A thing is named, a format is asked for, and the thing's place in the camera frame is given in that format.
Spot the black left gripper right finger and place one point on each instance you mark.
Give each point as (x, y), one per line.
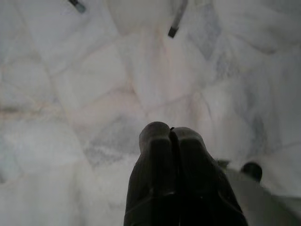
(200, 188)

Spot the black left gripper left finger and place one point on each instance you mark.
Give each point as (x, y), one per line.
(152, 176)

